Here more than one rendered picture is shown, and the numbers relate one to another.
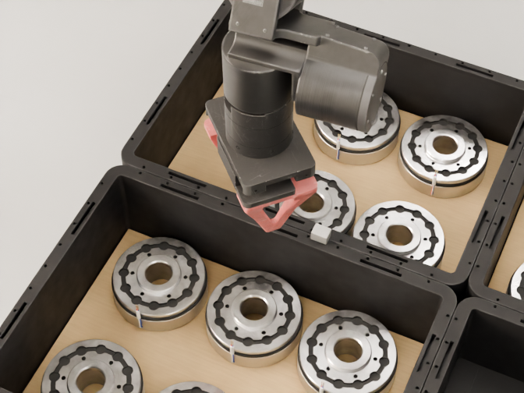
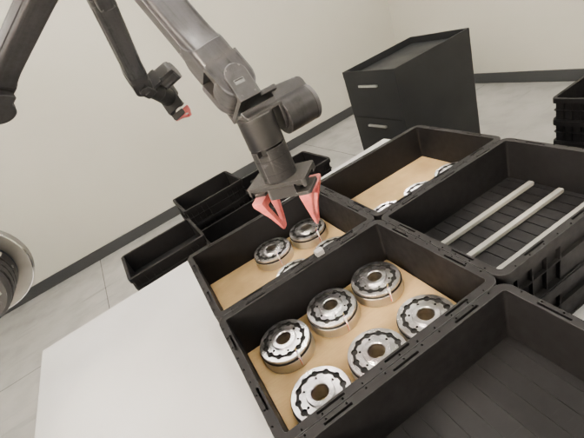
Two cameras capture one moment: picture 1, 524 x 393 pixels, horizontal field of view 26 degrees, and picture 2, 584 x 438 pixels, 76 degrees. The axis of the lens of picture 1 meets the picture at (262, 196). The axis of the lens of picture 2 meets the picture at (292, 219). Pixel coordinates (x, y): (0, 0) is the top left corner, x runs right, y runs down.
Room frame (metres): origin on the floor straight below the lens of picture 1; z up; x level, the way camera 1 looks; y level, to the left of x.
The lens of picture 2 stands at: (0.20, 0.38, 1.38)
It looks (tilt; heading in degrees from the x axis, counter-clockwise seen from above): 29 degrees down; 319
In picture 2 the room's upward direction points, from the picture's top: 23 degrees counter-clockwise
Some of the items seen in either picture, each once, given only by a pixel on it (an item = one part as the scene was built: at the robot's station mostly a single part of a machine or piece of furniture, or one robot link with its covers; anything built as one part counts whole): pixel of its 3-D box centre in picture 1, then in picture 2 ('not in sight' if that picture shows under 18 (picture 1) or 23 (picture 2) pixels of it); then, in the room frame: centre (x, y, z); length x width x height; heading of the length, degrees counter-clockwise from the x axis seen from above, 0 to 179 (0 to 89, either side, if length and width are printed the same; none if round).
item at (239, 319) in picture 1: (253, 309); (330, 305); (0.62, 0.01, 0.86); 0.05 x 0.05 x 0.01
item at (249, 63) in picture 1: (265, 69); (263, 128); (0.61, 0.00, 1.24); 0.07 x 0.06 x 0.07; 70
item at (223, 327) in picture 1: (253, 311); (331, 307); (0.62, 0.01, 0.86); 0.10 x 0.10 x 0.01
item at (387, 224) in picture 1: (399, 235); not in sight; (0.71, -0.15, 0.86); 0.05 x 0.05 x 0.01
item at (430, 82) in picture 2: not in sight; (415, 122); (1.27, -1.86, 0.45); 0.62 x 0.45 x 0.90; 69
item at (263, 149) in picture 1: (259, 118); (275, 164); (0.62, 0.00, 1.18); 0.10 x 0.07 x 0.07; 21
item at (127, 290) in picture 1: (159, 276); (284, 340); (0.66, 0.11, 0.86); 0.10 x 0.10 x 0.01
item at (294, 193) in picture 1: (267, 186); (301, 200); (0.60, 0.00, 1.11); 0.07 x 0.07 x 0.09; 21
